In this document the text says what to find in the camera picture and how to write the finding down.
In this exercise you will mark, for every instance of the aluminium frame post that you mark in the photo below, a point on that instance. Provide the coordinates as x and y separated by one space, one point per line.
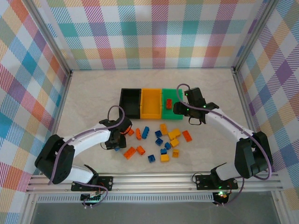
254 35
53 42

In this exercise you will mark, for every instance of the controller board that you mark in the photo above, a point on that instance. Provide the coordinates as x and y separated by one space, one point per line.
90 198
222 194

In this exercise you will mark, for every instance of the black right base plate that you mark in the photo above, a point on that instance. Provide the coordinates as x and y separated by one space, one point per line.
203 182

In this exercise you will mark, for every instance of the blue long lego brick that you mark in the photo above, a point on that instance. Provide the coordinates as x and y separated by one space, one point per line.
146 132

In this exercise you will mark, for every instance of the blue square lego brick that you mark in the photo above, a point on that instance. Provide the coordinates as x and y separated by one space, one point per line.
159 141
117 150
167 145
152 158
163 151
158 133

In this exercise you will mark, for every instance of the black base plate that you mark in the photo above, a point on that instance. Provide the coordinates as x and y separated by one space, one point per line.
105 183
203 182

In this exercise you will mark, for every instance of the black plastic container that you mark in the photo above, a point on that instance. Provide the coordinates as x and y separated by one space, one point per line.
130 102

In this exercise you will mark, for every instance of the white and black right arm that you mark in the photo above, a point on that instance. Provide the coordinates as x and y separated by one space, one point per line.
229 123

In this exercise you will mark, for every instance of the aluminium frame leg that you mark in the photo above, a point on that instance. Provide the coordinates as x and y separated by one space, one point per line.
280 210
26 210

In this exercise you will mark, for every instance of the orange long lego brick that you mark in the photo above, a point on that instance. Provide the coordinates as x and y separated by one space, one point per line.
131 132
130 152
140 150
138 134
187 136
169 104

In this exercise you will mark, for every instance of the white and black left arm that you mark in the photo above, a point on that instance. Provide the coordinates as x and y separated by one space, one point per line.
88 137

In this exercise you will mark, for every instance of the right controller board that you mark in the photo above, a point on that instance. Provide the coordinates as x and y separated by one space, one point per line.
222 194

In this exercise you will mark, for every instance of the yellow plastic container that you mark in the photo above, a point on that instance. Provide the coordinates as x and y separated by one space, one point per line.
151 102

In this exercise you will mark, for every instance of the left controller board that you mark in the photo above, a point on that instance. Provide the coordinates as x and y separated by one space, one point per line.
90 198

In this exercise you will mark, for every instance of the green plastic container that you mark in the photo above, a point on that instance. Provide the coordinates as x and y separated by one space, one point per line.
168 93

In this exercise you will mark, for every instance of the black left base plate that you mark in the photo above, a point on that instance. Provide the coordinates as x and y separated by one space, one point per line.
105 183

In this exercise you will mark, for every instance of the aluminium mounting rail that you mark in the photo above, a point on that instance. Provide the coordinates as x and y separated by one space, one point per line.
151 182

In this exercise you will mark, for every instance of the yellow long lego brick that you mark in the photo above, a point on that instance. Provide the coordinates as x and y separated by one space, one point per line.
174 134

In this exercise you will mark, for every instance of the aluminium side rail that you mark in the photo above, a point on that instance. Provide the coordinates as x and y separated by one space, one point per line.
58 116
247 105

